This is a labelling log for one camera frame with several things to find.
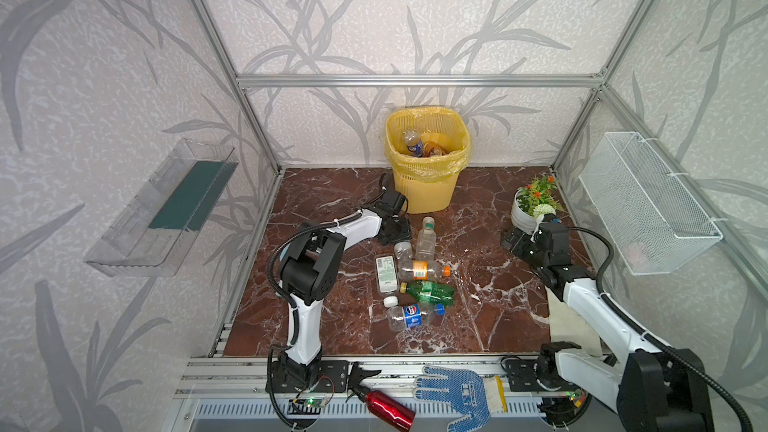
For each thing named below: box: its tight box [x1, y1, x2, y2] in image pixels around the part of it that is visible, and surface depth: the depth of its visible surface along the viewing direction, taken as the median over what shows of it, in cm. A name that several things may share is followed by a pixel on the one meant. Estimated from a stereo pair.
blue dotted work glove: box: [414, 366, 492, 432], surface depth 72 cm
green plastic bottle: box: [400, 280, 455, 306], surface depth 88 cm
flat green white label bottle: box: [374, 253, 399, 296], surface depth 90 cm
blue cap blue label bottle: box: [403, 129, 423, 158], surface depth 103 cm
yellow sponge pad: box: [483, 375, 508, 414], surface depth 72 cm
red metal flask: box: [345, 362, 416, 432], surface depth 68 cm
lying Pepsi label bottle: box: [387, 302, 445, 331], surface depth 82 cm
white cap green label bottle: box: [416, 216, 437, 261], surface depth 100 cm
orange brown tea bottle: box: [423, 141, 447, 157], surface depth 107 cm
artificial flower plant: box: [516, 175, 563, 218], surface depth 93 cm
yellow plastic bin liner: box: [384, 106, 471, 181], surface depth 95 cm
